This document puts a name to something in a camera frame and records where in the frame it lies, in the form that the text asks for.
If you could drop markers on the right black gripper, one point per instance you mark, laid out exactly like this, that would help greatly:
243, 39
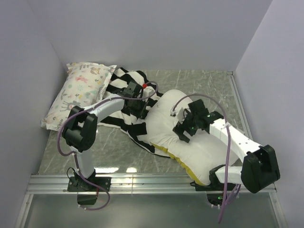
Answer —
179, 128

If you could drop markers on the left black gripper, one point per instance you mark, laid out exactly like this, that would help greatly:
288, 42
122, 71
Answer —
141, 113

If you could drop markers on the black white striped pillowcase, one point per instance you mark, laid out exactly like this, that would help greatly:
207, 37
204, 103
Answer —
131, 119

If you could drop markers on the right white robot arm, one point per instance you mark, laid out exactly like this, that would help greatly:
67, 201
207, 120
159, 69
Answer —
259, 167

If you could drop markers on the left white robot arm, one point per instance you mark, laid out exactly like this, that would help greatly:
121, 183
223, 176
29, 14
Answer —
79, 130

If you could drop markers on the floral patterned pillow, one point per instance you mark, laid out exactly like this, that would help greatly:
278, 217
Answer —
85, 85

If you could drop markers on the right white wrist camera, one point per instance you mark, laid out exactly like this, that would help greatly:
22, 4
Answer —
179, 114

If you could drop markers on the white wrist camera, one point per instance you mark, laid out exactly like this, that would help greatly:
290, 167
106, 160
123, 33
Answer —
147, 91
179, 114

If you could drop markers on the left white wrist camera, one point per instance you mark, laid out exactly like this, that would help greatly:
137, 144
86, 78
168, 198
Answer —
147, 91

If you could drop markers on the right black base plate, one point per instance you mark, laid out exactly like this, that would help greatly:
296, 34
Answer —
202, 186

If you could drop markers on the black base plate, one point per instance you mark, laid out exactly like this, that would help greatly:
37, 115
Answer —
77, 184
202, 186

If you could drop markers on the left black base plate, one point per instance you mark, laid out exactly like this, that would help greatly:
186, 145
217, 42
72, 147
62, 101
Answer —
77, 184

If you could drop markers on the aluminium mounting rail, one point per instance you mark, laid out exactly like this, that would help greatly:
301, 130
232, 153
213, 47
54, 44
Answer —
146, 201

